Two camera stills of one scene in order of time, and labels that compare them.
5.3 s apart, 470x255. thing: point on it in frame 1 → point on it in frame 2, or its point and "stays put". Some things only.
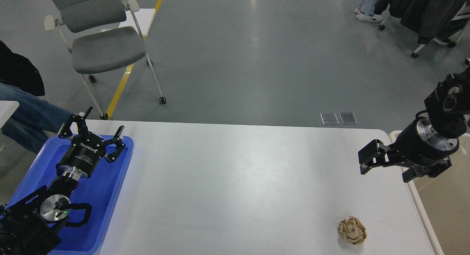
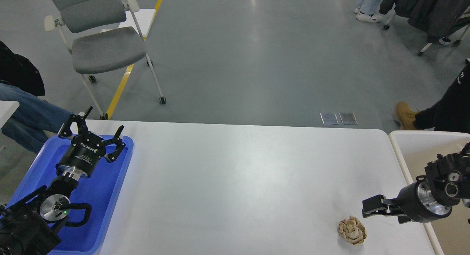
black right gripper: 418,143 → 414,201
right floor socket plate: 348,118 stays put
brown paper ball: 352,230 stays put
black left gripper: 85,149 stays put
